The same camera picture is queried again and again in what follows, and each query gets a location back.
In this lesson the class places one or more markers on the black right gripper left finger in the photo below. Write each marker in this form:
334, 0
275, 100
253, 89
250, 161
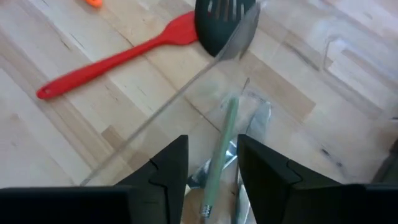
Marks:
168, 174

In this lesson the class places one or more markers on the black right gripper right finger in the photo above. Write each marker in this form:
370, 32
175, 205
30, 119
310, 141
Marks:
264, 180

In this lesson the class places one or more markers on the green knife clear sheath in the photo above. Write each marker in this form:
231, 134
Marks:
224, 140

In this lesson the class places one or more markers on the red silicone spatula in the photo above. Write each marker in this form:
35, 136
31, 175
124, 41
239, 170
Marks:
109, 63

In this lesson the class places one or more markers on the black slotted spoon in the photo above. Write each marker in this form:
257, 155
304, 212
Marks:
217, 28

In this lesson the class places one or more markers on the orange small spatula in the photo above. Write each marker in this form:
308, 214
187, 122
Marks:
94, 2

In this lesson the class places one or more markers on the clear plastic container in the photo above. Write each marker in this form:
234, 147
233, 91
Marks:
236, 40

